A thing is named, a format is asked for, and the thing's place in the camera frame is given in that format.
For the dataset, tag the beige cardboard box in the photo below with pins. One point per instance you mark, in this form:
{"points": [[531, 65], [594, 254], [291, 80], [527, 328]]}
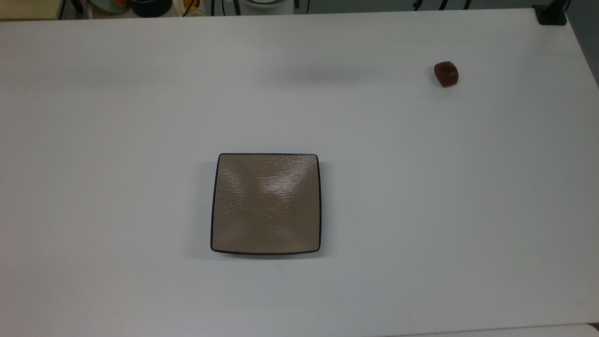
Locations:
{"points": [[28, 8]]}

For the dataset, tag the square brown ceramic plate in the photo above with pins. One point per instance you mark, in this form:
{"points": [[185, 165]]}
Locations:
{"points": [[266, 206]]}

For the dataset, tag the teal bowl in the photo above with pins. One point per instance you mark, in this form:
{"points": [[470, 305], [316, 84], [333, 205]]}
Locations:
{"points": [[106, 4]]}

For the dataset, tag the small red-brown round food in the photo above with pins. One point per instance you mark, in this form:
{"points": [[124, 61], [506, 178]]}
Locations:
{"points": [[446, 74]]}

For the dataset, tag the black table clamp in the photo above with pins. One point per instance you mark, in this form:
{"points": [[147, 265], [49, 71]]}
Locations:
{"points": [[551, 14]]}

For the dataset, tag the black round bowl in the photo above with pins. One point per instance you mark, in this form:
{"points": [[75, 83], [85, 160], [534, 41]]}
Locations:
{"points": [[150, 7]]}

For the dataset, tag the yellow round item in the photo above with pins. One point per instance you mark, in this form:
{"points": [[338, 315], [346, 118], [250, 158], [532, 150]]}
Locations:
{"points": [[192, 4]]}

